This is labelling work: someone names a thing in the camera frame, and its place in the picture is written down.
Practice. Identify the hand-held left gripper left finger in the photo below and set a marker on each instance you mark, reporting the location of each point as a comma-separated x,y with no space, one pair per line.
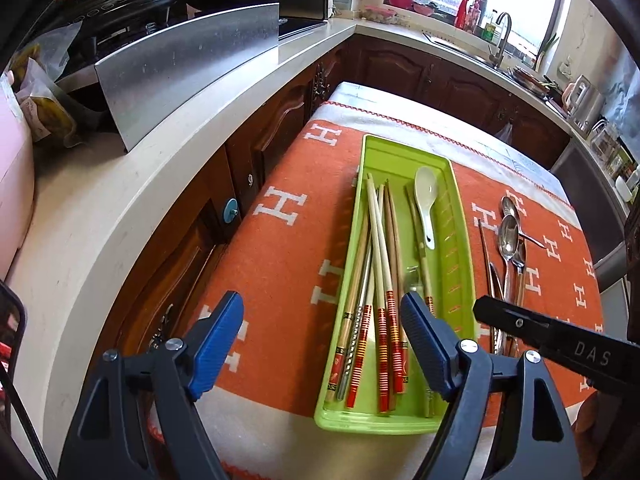
220,345

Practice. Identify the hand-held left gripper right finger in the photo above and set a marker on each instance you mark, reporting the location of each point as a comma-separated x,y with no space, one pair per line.
425,340

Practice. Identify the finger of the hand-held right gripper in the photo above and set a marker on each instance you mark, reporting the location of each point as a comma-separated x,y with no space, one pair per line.
510,320

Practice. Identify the wooden chopstick dark band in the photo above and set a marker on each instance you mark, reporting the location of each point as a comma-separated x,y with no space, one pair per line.
350,300

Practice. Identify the green plastic utensil tray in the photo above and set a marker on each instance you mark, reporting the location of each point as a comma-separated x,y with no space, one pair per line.
450,240

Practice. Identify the bundle of striped chopsticks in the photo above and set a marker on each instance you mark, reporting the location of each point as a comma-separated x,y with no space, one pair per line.
380,240

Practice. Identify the white ceramic spoon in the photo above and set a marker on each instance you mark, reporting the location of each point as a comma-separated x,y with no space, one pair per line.
425,195

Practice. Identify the orange patterned blanket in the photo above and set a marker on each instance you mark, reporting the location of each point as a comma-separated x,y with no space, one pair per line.
300,240

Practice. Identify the blue round cabinet knob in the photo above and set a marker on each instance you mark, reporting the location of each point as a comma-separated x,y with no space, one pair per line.
231,209

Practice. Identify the silver kitchen appliance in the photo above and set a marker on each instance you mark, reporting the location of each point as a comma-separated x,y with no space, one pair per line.
590,195

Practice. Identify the hanging clear plastic bag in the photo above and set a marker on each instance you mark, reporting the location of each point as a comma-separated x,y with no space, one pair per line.
505,135

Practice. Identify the row of condiment jars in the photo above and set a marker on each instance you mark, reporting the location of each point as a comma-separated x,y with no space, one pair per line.
622,162

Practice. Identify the glass jug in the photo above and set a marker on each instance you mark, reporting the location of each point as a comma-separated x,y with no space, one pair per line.
605,140

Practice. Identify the black glossy device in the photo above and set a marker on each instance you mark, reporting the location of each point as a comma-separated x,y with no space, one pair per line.
10,340

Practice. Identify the stainless electric kettle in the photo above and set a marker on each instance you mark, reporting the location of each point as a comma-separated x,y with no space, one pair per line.
587,105

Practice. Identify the stacked metal dishes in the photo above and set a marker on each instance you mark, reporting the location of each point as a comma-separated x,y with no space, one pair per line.
532,82

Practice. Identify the dark wooden base cabinets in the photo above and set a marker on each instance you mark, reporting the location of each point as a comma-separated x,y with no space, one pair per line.
280,110

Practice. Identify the pink appliance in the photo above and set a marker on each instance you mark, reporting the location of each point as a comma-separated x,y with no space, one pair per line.
12,170

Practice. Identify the steel kitchen sink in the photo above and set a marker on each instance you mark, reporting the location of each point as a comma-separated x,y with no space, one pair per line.
460,47

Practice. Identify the steel kitchen faucet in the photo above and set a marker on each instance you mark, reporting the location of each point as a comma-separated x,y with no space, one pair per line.
502,35

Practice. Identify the green dish soap bottle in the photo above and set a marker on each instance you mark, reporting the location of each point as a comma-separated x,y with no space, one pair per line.
491,27

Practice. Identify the clear plastic food bag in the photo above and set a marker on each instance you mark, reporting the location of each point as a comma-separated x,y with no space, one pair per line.
45,105

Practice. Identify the pink pump bottle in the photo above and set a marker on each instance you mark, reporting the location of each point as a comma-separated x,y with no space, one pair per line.
475,16

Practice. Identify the red bottle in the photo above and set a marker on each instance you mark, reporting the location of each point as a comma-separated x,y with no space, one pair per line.
461,12

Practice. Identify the black gas stove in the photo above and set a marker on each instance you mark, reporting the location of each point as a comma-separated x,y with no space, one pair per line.
300,27

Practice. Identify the bowl of food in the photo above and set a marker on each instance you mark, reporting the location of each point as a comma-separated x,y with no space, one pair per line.
381,14

